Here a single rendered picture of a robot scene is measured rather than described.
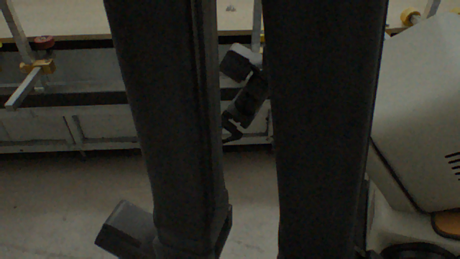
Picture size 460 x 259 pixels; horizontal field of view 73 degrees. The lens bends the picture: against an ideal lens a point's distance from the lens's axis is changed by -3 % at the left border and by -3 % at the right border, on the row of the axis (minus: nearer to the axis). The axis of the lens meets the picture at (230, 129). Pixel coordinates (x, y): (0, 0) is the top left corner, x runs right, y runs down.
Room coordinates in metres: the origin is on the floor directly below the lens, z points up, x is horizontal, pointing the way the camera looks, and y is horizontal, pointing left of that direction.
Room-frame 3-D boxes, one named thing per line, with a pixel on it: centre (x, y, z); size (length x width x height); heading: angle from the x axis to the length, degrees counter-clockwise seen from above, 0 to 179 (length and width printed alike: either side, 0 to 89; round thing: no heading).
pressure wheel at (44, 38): (1.36, 0.85, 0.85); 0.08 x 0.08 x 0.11
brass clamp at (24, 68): (1.25, 0.86, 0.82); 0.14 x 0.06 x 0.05; 93
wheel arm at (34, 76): (1.16, 0.84, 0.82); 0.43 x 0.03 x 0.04; 3
